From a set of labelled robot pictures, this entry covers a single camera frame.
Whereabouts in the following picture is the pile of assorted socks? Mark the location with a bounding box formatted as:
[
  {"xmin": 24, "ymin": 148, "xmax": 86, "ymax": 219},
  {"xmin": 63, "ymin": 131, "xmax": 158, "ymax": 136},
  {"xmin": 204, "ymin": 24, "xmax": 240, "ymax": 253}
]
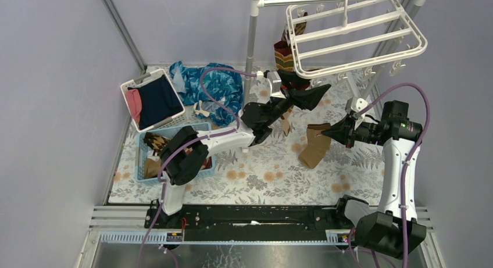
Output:
[{"xmin": 143, "ymin": 133, "xmax": 213, "ymax": 179}]

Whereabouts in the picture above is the pink folded garment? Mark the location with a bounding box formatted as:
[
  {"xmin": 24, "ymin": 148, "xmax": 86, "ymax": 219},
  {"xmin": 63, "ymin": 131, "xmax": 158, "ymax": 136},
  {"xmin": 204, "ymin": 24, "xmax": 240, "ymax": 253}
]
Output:
[{"xmin": 124, "ymin": 89, "xmax": 142, "ymax": 124}]

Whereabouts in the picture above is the light blue sock basket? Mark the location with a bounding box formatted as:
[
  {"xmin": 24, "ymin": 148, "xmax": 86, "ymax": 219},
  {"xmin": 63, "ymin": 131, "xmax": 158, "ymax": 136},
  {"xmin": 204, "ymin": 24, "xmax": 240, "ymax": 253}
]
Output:
[{"xmin": 134, "ymin": 122, "xmax": 212, "ymax": 185}]

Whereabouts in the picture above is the floral patterned table mat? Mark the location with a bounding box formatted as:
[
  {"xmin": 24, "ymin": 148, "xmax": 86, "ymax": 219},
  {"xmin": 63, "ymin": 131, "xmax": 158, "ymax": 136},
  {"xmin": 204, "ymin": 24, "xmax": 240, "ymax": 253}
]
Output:
[{"xmin": 108, "ymin": 65, "xmax": 386, "ymax": 206}]

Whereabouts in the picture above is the red cuff multicolour sock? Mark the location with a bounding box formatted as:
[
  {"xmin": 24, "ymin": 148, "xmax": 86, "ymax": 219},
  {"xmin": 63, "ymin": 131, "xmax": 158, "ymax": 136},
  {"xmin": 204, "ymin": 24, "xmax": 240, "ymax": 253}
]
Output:
[
  {"xmin": 273, "ymin": 41, "xmax": 294, "ymax": 72},
  {"xmin": 281, "ymin": 108, "xmax": 292, "ymax": 137}
]

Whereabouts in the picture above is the white clip drying hanger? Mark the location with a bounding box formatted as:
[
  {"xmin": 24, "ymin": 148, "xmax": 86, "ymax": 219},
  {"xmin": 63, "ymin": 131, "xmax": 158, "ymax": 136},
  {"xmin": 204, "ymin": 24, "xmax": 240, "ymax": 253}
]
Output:
[{"xmin": 285, "ymin": 0, "xmax": 428, "ymax": 86}]

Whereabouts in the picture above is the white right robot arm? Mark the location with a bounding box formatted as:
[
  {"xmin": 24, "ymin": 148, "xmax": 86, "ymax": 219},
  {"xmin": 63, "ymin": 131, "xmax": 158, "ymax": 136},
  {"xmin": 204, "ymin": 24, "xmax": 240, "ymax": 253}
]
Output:
[{"xmin": 322, "ymin": 98, "xmax": 427, "ymax": 260}]

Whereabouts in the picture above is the dark navy folded garment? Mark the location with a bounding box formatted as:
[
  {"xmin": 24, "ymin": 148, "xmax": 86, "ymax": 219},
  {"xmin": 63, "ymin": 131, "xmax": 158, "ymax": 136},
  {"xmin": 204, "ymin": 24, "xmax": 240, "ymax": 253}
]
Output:
[{"xmin": 129, "ymin": 75, "xmax": 183, "ymax": 130}]

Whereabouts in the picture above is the tan brown cuff sock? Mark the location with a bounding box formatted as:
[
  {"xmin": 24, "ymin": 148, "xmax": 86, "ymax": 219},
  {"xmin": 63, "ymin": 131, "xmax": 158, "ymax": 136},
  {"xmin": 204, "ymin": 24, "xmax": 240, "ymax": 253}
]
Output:
[{"xmin": 298, "ymin": 123, "xmax": 331, "ymax": 169}]

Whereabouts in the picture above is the white plastic basket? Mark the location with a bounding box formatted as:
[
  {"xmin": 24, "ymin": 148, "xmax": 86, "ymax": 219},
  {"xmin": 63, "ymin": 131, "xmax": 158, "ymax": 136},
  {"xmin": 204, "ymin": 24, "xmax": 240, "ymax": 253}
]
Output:
[{"xmin": 120, "ymin": 68, "xmax": 186, "ymax": 133}]

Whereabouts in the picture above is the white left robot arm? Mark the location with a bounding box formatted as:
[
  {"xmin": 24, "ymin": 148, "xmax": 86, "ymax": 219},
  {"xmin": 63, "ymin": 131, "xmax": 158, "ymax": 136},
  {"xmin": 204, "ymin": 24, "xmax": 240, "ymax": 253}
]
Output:
[{"xmin": 158, "ymin": 71, "xmax": 331, "ymax": 228}]

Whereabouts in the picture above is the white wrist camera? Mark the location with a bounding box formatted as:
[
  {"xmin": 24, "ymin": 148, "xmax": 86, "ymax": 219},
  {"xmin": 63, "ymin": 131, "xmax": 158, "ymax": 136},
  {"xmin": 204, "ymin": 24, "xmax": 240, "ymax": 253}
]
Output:
[
  {"xmin": 256, "ymin": 70, "xmax": 285, "ymax": 99},
  {"xmin": 345, "ymin": 97, "xmax": 369, "ymax": 122}
]

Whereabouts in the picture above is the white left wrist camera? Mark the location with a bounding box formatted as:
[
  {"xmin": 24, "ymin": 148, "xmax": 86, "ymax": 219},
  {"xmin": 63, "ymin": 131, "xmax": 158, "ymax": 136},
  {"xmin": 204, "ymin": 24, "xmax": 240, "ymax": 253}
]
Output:
[{"xmin": 256, "ymin": 70, "xmax": 285, "ymax": 99}]

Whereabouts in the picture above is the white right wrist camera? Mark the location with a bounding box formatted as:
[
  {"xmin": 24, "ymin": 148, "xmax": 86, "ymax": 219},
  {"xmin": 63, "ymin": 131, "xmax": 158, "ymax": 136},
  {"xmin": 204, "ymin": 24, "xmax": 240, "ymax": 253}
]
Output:
[{"xmin": 345, "ymin": 97, "xmax": 369, "ymax": 122}]

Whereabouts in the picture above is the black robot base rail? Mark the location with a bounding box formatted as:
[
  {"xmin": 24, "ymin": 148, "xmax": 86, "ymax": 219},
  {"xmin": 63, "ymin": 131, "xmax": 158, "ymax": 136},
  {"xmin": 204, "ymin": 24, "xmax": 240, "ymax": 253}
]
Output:
[{"xmin": 144, "ymin": 201, "xmax": 353, "ymax": 242}]

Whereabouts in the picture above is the silver white drying rack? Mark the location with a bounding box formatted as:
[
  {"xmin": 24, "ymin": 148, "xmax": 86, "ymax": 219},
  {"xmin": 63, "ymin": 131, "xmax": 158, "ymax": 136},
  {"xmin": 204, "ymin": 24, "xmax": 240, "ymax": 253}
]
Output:
[{"xmin": 245, "ymin": 0, "xmax": 427, "ymax": 98}]

